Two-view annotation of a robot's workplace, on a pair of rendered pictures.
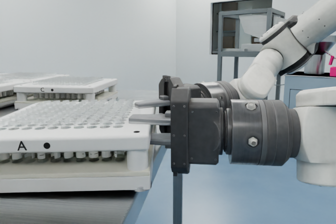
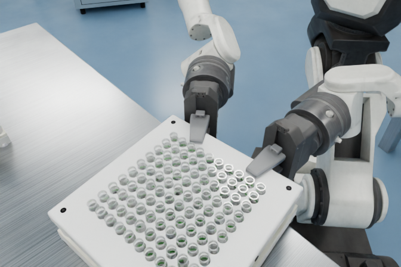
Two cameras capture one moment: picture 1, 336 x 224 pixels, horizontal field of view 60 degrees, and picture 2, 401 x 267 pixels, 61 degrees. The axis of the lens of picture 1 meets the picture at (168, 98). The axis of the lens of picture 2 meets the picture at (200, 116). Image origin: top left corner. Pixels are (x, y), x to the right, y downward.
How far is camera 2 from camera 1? 51 cm
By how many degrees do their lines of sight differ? 55
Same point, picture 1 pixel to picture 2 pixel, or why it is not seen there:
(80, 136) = (273, 228)
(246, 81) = (229, 47)
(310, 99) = (349, 87)
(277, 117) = (345, 114)
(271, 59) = not seen: outside the picture
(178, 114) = (298, 151)
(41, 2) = not seen: outside the picture
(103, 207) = (295, 253)
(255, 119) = (338, 123)
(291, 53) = not seen: outside the picture
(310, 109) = (354, 96)
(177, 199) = not seen: hidden behind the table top
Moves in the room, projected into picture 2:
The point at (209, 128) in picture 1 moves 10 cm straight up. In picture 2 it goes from (309, 145) to (325, 93)
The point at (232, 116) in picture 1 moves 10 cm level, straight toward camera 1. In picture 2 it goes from (324, 129) to (385, 168)
